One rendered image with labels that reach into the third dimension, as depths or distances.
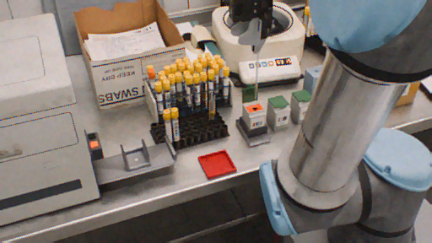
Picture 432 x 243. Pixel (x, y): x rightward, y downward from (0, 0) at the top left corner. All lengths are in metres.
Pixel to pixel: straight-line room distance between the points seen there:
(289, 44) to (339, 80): 0.84
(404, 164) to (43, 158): 0.62
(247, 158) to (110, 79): 0.39
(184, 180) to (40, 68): 0.38
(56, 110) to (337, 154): 0.50
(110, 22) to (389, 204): 0.97
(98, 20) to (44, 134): 0.61
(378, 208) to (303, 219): 0.12
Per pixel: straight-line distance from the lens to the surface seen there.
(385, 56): 0.40
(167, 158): 1.02
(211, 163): 1.06
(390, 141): 0.76
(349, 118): 0.50
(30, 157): 0.91
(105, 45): 1.38
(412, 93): 1.30
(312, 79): 1.18
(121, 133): 1.16
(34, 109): 0.85
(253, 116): 1.08
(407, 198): 0.75
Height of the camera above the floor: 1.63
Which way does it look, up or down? 40 degrees down
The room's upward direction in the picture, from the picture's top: straight up
